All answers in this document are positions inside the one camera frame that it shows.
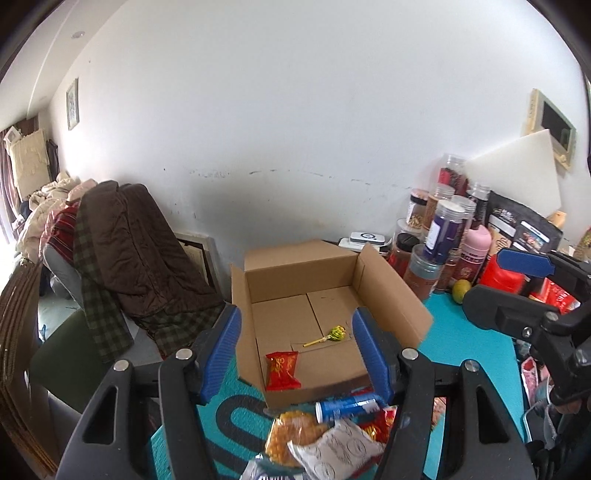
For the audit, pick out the grey chair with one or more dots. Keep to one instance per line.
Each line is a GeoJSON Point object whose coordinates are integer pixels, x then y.
{"type": "Point", "coordinates": [62, 272]}

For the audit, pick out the clear jar purple label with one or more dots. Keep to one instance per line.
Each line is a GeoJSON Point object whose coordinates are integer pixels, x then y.
{"type": "Point", "coordinates": [442, 230]}

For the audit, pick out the stack of flattened cardboard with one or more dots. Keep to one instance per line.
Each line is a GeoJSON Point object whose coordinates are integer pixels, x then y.
{"type": "Point", "coordinates": [18, 369]}

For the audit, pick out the white patterned snack packet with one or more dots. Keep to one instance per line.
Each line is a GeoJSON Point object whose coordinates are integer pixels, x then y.
{"type": "Point", "coordinates": [337, 447]}

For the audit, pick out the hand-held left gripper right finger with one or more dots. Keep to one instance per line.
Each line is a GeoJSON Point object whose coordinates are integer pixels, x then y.
{"type": "Point", "coordinates": [371, 355]}

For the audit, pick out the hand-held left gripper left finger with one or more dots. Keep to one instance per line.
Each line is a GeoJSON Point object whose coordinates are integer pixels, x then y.
{"type": "Point", "coordinates": [224, 355]}

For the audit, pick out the teal table mat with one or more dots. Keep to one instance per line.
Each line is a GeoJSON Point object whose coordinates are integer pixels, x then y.
{"type": "Point", "coordinates": [461, 341]}

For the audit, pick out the clear jar red dried fruit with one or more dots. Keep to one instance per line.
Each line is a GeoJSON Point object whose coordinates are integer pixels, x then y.
{"type": "Point", "coordinates": [453, 173]}

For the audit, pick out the yellow corn snack bag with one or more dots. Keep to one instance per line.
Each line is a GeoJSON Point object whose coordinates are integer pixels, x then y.
{"type": "Point", "coordinates": [291, 438]}

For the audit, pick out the green plaid cloth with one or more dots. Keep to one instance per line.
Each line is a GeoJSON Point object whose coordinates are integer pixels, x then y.
{"type": "Point", "coordinates": [101, 314]}

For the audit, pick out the small framed wall picture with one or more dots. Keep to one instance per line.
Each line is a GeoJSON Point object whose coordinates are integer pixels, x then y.
{"type": "Point", "coordinates": [73, 104]}

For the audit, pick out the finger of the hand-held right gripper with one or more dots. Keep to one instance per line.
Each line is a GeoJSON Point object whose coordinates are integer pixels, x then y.
{"type": "Point", "coordinates": [498, 309]}
{"type": "Point", "coordinates": [526, 261]}

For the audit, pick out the clear jar brown powder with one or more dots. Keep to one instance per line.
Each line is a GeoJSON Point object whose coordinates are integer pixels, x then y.
{"type": "Point", "coordinates": [422, 277]}

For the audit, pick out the red striped cloth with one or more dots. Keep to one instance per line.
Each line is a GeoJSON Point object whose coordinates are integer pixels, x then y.
{"type": "Point", "coordinates": [57, 230]}

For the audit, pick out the beige hanging cloth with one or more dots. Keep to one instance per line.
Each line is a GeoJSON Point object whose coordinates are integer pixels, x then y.
{"type": "Point", "coordinates": [30, 159]}

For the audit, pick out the clear jar brown label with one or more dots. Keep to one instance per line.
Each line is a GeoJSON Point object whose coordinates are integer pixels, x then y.
{"type": "Point", "coordinates": [438, 203]}

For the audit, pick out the cream clothes pile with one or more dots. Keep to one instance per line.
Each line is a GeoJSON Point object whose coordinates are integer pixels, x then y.
{"type": "Point", "coordinates": [37, 217]}

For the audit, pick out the brown cardboard box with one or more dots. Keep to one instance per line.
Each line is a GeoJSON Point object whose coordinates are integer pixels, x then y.
{"type": "Point", "coordinates": [286, 323]}

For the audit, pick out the white foam board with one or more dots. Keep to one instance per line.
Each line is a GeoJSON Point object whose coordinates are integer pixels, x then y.
{"type": "Point", "coordinates": [512, 170]}

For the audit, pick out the small jar red label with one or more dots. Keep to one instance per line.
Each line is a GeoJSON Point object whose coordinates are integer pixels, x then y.
{"type": "Point", "coordinates": [450, 274]}

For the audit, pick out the yellow green citrus fruit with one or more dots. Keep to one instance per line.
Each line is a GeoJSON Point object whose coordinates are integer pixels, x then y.
{"type": "Point", "coordinates": [461, 291]}

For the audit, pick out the blue white tube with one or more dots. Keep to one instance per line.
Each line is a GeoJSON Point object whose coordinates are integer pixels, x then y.
{"type": "Point", "coordinates": [341, 406]}

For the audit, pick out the red plastic container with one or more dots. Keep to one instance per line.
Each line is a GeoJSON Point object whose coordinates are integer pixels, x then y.
{"type": "Point", "coordinates": [501, 277]}

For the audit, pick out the pink bottle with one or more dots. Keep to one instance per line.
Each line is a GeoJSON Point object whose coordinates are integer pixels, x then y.
{"type": "Point", "coordinates": [473, 254]}

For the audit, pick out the dark green chair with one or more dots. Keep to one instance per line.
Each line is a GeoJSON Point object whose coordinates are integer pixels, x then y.
{"type": "Point", "coordinates": [69, 360]}

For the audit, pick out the brown bottle black cap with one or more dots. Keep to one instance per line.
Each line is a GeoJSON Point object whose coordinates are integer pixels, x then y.
{"type": "Point", "coordinates": [400, 256]}

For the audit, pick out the clear jar of seeds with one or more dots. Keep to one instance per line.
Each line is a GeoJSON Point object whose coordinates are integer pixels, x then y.
{"type": "Point", "coordinates": [419, 210]}

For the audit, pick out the beige wall intercom panel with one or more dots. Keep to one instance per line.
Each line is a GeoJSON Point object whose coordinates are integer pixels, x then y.
{"type": "Point", "coordinates": [549, 124]}

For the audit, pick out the black printed pouch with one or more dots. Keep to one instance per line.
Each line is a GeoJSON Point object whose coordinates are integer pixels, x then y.
{"type": "Point", "coordinates": [521, 226]}

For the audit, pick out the red gold snack packet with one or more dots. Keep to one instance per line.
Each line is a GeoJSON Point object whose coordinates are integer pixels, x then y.
{"type": "Point", "coordinates": [376, 424]}

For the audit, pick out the brown quilted jacket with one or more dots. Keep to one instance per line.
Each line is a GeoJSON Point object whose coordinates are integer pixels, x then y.
{"type": "Point", "coordinates": [138, 249]}

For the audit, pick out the small red snack packet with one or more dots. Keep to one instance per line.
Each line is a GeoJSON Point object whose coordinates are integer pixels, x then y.
{"type": "Point", "coordinates": [282, 369]}

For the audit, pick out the framed panel against wall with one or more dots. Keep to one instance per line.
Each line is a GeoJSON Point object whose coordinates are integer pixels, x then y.
{"type": "Point", "coordinates": [198, 258]}

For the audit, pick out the yellow green lollipop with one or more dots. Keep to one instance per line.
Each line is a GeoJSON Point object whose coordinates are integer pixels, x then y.
{"type": "Point", "coordinates": [337, 333]}

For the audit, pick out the clear jar dark contents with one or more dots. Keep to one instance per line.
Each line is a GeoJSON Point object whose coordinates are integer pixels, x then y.
{"type": "Point", "coordinates": [478, 198]}

